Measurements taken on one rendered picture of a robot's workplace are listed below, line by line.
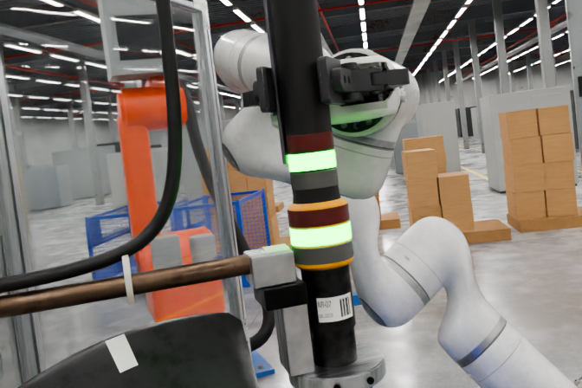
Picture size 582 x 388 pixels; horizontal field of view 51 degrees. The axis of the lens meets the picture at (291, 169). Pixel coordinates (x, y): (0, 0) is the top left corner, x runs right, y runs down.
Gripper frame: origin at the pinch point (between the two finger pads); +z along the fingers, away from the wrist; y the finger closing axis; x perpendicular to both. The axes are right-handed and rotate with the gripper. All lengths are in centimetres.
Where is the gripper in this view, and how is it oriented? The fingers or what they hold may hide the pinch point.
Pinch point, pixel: (300, 86)
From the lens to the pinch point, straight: 43.5
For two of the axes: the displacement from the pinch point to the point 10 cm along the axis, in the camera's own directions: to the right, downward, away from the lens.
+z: -3.3, 0.9, -9.4
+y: -9.4, 1.0, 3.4
